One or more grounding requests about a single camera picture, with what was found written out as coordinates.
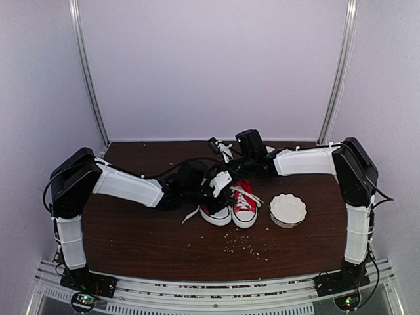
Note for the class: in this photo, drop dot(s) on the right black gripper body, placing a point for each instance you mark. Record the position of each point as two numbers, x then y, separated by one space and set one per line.
247 168

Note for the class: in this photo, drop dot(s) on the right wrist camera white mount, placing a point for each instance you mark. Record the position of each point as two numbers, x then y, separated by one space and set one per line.
221 148

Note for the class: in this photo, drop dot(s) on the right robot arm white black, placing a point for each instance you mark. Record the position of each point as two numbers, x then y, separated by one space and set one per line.
347 161

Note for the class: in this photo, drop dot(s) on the aluminium front rail frame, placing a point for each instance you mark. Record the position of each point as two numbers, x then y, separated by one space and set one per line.
292 295

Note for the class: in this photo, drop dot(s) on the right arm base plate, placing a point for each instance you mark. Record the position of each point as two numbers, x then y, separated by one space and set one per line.
338 282

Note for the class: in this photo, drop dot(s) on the left aluminium corner post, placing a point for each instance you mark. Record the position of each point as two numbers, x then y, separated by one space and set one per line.
86 71

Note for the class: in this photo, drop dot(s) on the right aluminium corner post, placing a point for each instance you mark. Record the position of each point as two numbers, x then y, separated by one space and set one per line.
342 65

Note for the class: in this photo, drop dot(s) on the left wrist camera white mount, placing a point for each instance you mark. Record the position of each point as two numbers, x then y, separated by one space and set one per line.
219 182

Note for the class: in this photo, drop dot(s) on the white scalloped ceramic bowl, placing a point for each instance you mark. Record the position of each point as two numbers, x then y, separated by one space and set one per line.
287 210

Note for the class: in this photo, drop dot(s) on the aluminium corner post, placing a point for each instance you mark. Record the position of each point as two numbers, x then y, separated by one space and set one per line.
342 65
86 71

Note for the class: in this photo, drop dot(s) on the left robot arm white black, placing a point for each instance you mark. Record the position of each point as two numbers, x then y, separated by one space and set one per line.
83 174

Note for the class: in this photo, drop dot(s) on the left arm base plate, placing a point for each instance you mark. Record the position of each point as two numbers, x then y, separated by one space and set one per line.
95 284

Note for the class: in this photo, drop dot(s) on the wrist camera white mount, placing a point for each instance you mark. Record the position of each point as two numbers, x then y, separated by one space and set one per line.
219 182
221 148

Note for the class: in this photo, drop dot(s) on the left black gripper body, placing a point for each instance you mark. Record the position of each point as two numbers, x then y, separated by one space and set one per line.
194 198

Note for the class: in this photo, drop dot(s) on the red canvas sneaker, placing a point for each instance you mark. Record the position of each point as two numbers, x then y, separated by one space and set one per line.
246 204
220 218

